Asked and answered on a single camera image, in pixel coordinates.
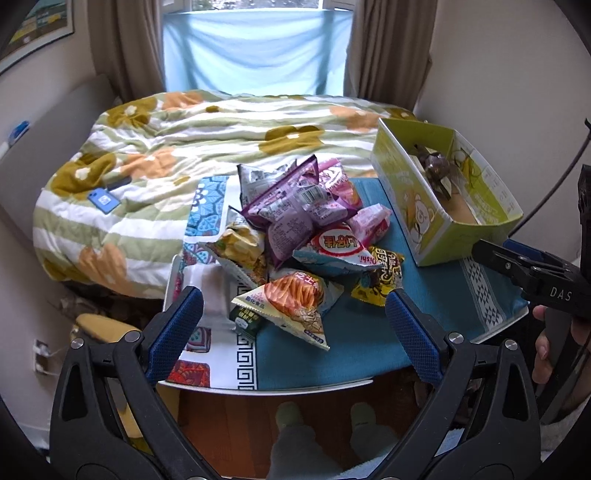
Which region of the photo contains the white wall outlet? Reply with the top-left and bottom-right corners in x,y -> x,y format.
31,339 -> 52,374

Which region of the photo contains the yellow chips packet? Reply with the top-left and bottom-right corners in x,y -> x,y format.
203,205 -> 271,288

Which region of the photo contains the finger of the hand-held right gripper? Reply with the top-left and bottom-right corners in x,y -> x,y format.
503,239 -> 575,267
471,237 -> 579,296

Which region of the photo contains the small dark green packet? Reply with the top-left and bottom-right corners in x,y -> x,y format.
229,305 -> 267,341

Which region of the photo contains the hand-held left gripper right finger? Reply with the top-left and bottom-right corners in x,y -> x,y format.
376,288 -> 543,480

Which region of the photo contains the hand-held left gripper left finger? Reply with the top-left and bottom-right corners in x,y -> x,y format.
48,286 -> 208,480

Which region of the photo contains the pink striped snack packet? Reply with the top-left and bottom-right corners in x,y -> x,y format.
316,158 -> 365,214
346,203 -> 392,251

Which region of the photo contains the blue card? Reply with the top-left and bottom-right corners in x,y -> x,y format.
88,189 -> 122,215

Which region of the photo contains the person's left leg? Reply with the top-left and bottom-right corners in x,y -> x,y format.
265,401 -> 324,480

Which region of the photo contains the black cable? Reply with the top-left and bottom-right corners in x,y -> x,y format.
519,119 -> 591,232

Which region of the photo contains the person's right hand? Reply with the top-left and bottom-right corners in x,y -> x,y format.
531,305 -> 591,407

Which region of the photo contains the blue patterned table cloth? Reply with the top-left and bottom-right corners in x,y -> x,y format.
164,175 -> 530,391

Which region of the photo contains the floral striped blanket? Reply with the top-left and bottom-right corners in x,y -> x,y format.
32,89 -> 422,298

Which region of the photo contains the yellow brown snack packet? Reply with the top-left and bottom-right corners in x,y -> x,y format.
351,247 -> 406,308

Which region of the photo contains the wall poster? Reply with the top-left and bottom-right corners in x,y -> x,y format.
0,0 -> 75,75

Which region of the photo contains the crumpled dark wrapper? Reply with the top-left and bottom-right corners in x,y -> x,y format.
411,143 -> 463,200

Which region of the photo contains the grey headboard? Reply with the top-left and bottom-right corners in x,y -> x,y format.
0,74 -> 122,234

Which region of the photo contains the beige curtain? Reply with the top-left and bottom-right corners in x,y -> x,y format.
90,0 -> 167,104
344,0 -> 435,116

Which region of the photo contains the orange white snack packet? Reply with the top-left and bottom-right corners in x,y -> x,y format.
231,270 -> 345,352

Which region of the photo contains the silver snack packet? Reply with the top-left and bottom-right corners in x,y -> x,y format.
236,159 -> 298,206

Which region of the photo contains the light purple snack packet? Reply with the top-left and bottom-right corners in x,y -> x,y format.
259,182 -> 352,269

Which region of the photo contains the green cardboard box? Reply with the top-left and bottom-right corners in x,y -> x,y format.
370,117 -> 525,267

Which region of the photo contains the light blue window cloth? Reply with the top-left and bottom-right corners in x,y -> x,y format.
163,10 -> 354,97

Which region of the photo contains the dark purple snack packet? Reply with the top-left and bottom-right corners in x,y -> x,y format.
241,154 -> 319,232

